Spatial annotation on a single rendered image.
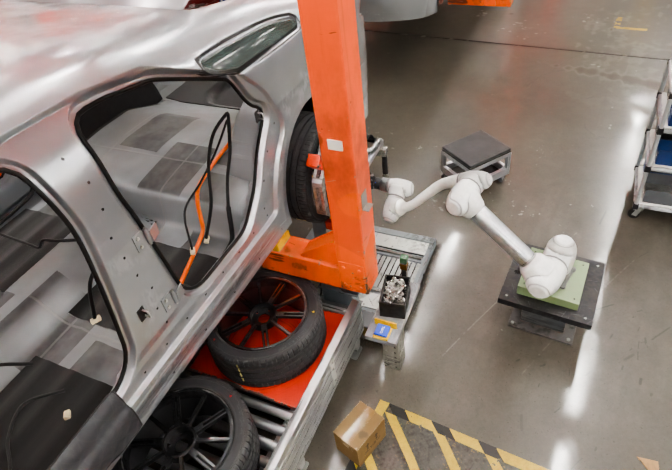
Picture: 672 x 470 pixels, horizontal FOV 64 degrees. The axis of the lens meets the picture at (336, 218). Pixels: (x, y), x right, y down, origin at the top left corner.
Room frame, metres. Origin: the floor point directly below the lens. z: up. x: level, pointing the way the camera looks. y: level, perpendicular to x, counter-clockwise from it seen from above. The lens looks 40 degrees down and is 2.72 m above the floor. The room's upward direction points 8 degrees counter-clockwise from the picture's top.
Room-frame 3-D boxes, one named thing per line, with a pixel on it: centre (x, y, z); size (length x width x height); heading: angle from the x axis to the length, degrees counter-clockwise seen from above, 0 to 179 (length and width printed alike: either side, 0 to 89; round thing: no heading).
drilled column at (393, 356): (1.82, -0.22, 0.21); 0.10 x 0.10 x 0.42; 61
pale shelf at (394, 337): (1.85, -0.24, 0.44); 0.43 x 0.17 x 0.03; 151
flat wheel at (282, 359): (1.92, 0.47, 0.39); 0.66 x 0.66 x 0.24
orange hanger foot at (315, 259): (2.18, 0.21, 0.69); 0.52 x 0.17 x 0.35; 61
